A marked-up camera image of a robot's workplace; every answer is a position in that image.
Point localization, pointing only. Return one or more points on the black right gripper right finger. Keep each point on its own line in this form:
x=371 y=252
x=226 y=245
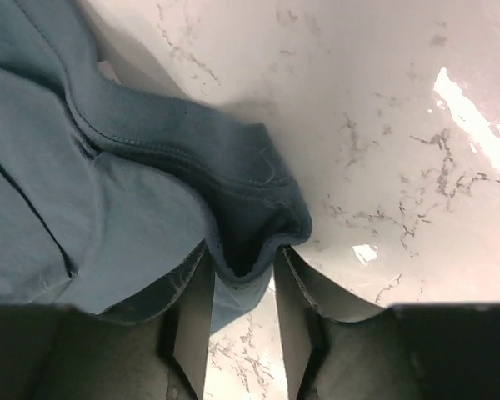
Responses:
x=337 y=345

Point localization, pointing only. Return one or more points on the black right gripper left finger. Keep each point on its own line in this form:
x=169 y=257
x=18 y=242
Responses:
x=152 y=345

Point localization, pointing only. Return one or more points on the blue-grey t-shirt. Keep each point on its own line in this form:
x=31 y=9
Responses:
x=109 y=195

